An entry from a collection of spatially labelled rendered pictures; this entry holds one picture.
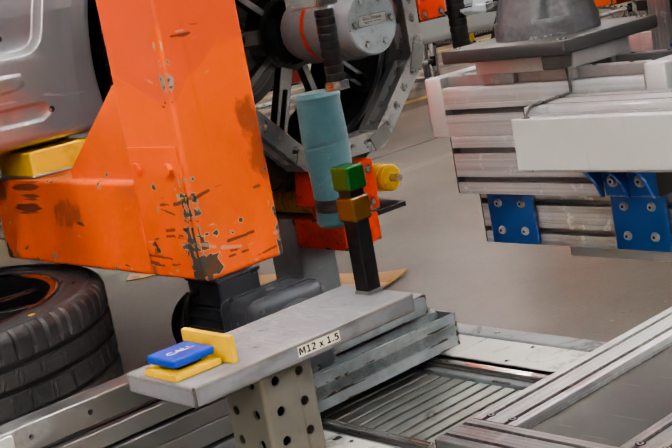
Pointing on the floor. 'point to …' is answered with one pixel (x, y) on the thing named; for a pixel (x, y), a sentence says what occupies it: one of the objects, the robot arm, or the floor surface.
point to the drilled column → (278, 411)
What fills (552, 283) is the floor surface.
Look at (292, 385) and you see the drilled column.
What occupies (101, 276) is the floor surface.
